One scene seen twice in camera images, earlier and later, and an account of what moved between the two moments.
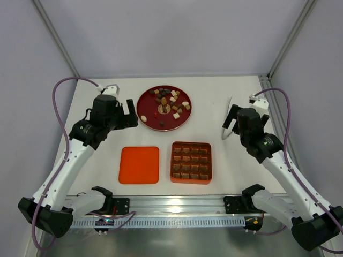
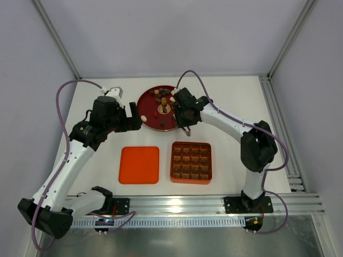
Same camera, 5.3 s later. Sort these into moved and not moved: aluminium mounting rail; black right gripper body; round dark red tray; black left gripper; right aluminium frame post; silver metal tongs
Moved: silver metal tongs; black right gripper body
Not moved: round dark red tray; right aluminium frame post; aluminium mounting rail; black left gripper
